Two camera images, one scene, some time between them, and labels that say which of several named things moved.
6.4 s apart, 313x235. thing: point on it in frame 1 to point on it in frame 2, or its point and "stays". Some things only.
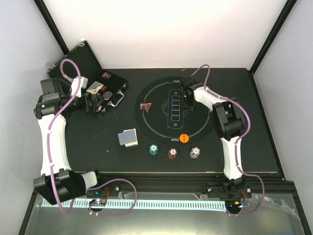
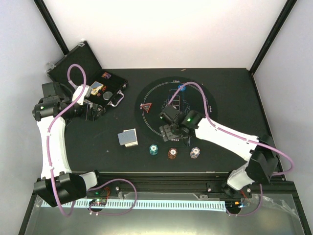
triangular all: (146, 106) stays
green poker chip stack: (153, 149) stays
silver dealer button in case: (106, 95) stays
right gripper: (185, 105) to (167, 135)
